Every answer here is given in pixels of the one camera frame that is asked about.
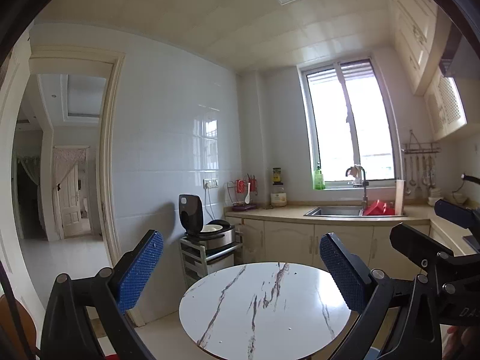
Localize kitchen faucet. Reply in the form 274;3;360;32
345;164;369;211

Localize person's right hand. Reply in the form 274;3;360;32
442;326;479;359

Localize stacked white bowls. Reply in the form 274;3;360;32
427;188;443;206

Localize white storage trolley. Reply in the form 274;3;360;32
180;235;242;288

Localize red plastic basin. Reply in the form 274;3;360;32
363;200;395;216

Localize wooden cutting board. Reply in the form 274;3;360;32
394;180;405;216

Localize hanging utensil rack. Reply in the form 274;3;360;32
401;129;441;201

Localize round white marble table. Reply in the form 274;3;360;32
179;262;351;359

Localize black rice cooker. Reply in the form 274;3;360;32
178;194;236;250

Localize cream base cabinets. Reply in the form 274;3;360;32
225;209;476;279

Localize green dish soap bottle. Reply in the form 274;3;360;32
313;163;326;190

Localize glass jar with yellow lid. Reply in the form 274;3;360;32
270;167;287;207

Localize black chair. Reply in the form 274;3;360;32
1;265;41;359

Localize white rice spoon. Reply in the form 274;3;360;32
244;182;251;205

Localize window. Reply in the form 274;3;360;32
299;58;401;189

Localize cream upper cabinets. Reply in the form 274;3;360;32
391;0;467;141

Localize wall power socket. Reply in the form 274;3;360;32
203;178;219;189

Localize red cup wire rack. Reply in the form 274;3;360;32
226;174;259;212

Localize doorway frame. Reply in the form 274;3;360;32
0;40;127;271

